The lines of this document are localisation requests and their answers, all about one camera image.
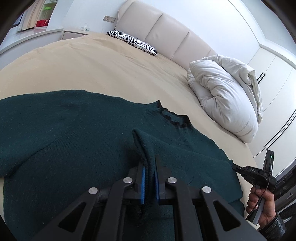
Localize white bedside cabinet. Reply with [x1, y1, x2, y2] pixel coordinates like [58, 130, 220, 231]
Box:
[61, 29, 92, 40]

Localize cream padded headboard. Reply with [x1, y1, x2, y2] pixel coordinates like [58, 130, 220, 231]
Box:
[115, 1, 216, 70]

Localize dark green knit sweater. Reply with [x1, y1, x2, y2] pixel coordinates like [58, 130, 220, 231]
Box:
[1, 91, 244, 240]

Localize zebra print pillow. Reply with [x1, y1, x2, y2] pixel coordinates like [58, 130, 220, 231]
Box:
[106, 30, 158, 56]

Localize white wardrobe with black handles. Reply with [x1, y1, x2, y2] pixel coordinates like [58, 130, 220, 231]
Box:
[248, 48, 295, 176]

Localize beige bed sheet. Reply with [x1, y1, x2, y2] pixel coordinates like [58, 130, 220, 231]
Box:
[1, 34, 253, 207]

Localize red box on shelf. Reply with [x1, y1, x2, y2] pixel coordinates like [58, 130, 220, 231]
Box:
[35, 19, 49, 28]

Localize white folded duvet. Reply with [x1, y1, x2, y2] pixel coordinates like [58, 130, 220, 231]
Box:
[187, 54, 263, 144]

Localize person's right hand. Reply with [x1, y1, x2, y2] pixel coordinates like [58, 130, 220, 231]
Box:
[246, 187, 276, 228]

